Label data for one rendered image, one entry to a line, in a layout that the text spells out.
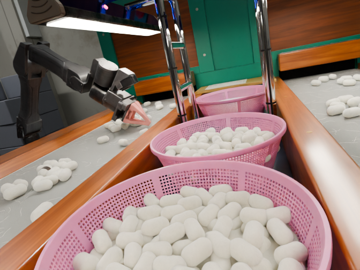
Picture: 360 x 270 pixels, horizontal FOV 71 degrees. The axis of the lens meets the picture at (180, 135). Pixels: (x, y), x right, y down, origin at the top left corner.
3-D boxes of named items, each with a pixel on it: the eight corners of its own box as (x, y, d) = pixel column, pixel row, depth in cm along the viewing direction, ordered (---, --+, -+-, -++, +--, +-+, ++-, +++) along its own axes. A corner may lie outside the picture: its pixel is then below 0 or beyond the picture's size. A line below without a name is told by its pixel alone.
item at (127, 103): (157, 112, 78) (132, 97, 78) (148, 118, 71) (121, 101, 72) (148, 130, 81) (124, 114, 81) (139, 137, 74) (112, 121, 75)
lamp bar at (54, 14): (28, 24, 49) (14, -16, 47) (148, 36, 106) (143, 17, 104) (61, 14, 47) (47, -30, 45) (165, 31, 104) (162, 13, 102)
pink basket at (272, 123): (162, 225, 40) (148, 171, 37) (158, 163, 66) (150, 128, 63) (321, 187, 41) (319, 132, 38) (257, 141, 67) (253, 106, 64)
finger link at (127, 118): (159, 111, 80) (135, 95, 81) (151, 116, 73) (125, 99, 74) (151, 128, 83) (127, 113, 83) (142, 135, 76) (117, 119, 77)
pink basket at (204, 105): (227, 135, 76) (223, 104, 74) (186, 124, 100) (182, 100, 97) (290, 112, 87) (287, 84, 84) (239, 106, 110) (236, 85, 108)
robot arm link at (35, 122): (41, 132, 106) (46, 60, 89) (25, 138, 101) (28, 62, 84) (31, 125, 108) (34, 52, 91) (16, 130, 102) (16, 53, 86)
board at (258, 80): (195, 94, 109) (194, 91, 109) (201, 89, 123) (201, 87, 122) (276, 81, 99) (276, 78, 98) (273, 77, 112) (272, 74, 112)
